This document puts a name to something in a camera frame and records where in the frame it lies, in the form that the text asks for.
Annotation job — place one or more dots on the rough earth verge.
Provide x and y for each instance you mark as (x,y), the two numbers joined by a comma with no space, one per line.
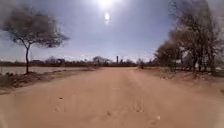
(36,77)

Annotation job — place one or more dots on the pale flat ground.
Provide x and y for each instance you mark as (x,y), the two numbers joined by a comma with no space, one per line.
(16,69)

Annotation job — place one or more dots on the thin-trunked spreading tree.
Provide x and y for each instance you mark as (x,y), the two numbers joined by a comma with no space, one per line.
(27,30)

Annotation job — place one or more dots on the sandy dirt ground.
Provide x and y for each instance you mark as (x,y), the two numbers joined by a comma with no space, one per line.
(113,100)

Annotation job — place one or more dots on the distant line of trees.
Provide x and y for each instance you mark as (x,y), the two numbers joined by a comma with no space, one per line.
(83,62)

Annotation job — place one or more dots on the distant tower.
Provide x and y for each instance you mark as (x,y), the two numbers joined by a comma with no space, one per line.
(117,59)

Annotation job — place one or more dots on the row of bare trees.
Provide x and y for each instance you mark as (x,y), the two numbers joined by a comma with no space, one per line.
(196,46)

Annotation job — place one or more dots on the dry earth verge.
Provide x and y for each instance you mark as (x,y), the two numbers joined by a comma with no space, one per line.
(186,76)

